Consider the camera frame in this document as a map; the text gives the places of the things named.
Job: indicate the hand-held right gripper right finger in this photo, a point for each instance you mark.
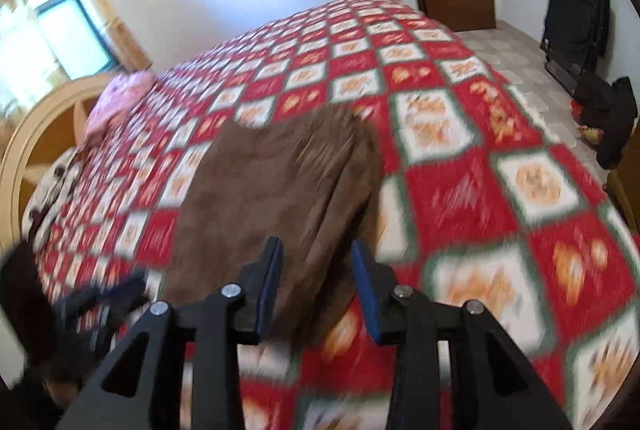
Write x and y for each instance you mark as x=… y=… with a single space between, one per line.
x=367 y=295

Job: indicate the brown fleece garment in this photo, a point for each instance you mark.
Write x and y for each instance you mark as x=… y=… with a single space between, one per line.
x=280 y=190

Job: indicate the red checkered printed bedspread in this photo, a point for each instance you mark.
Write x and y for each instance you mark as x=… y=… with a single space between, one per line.
x=475 y=190

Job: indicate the window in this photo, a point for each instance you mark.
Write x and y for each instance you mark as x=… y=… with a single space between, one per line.
x=65 y=29

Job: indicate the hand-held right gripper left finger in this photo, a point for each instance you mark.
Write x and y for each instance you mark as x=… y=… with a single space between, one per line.
x=267 y=290

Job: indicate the wooden arched headboard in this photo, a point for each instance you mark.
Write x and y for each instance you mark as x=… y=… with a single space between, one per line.
x=17 y=149

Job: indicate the black clothes pile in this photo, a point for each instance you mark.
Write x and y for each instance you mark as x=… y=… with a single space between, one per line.
x=610 y=119

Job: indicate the pink pillow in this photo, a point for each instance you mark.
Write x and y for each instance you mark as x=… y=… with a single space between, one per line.
x=120 y=102

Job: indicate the white patterned bed sheet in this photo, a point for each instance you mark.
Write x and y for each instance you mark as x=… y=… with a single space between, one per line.
x=47 y=190

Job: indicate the wooden furniture edge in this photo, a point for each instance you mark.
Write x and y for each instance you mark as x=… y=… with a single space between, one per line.
x=627 y=195

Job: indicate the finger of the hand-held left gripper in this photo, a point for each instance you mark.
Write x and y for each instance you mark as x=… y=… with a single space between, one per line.
x=100 y=302

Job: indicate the yellow patterned curtain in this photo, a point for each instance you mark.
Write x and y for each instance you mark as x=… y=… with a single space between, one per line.
x=110 y=19

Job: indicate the black folded chair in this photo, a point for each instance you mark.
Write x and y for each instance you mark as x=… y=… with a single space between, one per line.
x=575 y=19

